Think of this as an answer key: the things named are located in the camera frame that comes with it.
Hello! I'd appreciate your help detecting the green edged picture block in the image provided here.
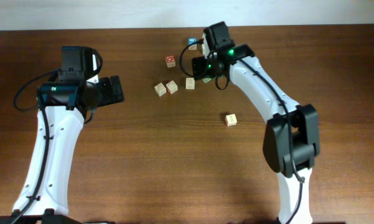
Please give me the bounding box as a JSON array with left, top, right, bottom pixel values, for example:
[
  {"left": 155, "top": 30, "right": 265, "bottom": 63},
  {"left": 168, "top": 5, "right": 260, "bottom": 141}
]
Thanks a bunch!
[{"left": 202, "top": 78, "right": 211, "bottom": 83}]

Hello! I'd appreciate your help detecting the plain wooden block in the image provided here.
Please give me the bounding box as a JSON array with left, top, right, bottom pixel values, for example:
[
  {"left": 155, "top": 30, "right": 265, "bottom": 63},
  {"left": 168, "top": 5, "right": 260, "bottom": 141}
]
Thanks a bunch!
[
  {"left": 185, "top": 78, "right": 195, "bottom": 90},
  {"left": 154, "top": 83, "right": 167, "bottom": 96}
]

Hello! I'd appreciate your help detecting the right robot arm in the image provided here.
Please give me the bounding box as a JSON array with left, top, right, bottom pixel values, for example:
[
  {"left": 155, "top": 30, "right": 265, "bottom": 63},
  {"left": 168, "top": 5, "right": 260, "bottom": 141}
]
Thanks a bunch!
[{"left": 192, "top": 22, "right": 320, "bottom": 223}]

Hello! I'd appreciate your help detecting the blue top wooden block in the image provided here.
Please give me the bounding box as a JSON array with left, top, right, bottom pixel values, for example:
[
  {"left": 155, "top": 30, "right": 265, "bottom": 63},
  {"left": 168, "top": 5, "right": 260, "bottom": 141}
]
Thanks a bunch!
[{"left": 188, "top": 37, "right": 198, "bottom": 50}]

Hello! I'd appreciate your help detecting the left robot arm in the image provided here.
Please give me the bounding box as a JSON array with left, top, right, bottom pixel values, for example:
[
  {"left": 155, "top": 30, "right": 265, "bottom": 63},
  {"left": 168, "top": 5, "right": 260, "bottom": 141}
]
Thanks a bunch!
[{"left": 0, "top": 46, "right": 124, "bottom": 224}]

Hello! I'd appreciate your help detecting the red top wooden block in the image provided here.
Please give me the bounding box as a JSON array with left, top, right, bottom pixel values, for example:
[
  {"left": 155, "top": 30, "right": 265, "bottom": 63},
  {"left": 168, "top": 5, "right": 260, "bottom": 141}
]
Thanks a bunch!
[{"left": 165, "top": 55, "right": 176, "bottom": 68}]

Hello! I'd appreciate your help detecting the black cable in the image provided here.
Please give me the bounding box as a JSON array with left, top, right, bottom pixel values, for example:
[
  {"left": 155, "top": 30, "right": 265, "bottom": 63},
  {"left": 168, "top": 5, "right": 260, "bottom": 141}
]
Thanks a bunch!
[
  {"left": 12, "top": 68, "right": 62, "bottom": 112},
  {"left": 179, "top": 39, "right": 206, "bottom": 78}
]

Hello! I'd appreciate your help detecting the right black cable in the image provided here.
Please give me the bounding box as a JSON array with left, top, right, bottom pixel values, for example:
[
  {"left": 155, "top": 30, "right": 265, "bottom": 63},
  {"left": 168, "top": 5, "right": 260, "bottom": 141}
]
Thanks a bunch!
[{"left": 179, "top": 39, "right": 206, "bottom": 78}]

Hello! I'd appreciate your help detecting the wooden block with apple picture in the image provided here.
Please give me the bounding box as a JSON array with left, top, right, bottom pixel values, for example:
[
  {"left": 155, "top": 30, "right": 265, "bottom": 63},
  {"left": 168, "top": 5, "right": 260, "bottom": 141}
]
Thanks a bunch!
[{"left": 166, "top": 80, "right": 178, "bottom": 94}]

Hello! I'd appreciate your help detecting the wooden block letter I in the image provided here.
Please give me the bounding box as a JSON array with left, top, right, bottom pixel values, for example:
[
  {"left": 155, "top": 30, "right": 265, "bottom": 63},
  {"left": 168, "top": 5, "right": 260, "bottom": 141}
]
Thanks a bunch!
[{"left": 225, "top": 114, "right": 237, "bottom": 126}]

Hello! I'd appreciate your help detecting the left black cable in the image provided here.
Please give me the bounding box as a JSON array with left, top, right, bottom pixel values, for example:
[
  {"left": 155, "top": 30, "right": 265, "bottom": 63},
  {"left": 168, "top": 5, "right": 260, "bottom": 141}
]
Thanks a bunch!
[{"left": 12, "top": 68, "right": 62, "bottom": 112}]

